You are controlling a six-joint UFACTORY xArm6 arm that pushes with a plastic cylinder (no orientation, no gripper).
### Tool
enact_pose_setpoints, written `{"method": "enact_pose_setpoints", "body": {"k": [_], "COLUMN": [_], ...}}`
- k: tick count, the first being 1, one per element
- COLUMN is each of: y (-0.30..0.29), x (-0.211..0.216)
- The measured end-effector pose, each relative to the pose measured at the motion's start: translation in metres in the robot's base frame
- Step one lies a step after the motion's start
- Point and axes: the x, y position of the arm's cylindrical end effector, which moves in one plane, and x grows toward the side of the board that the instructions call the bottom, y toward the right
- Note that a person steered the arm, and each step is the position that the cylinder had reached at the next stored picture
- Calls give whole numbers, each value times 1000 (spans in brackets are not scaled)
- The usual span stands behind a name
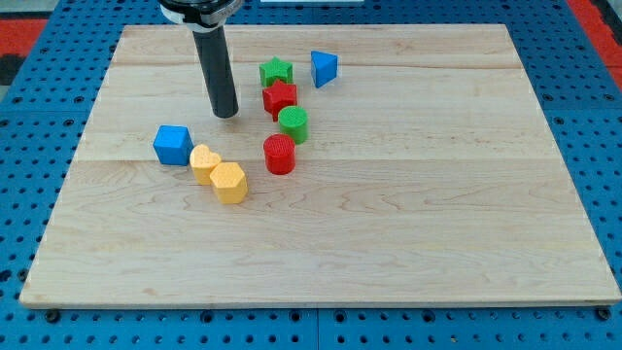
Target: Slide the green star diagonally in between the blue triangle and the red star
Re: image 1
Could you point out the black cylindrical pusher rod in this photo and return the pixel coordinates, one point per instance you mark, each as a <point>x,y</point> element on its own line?
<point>215,64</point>

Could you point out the blue cube block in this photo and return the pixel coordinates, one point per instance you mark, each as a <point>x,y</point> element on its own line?
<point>173,145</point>

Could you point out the red cylinder block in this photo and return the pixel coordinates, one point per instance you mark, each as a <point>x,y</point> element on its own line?
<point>279,154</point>

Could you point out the yellow hexagon block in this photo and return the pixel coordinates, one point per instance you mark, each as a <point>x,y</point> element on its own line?
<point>229,183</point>

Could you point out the red star block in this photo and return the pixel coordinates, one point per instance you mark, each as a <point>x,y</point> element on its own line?
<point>278,96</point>

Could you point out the green cylinder block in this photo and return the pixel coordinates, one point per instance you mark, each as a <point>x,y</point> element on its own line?
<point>293,121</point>

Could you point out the blue triangle block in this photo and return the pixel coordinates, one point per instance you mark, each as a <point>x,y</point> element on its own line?
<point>324,67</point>

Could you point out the green star block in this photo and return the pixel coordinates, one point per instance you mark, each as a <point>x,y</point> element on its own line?
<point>276,69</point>

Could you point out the yellow heart block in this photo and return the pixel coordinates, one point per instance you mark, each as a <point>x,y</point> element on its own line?
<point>202,162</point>

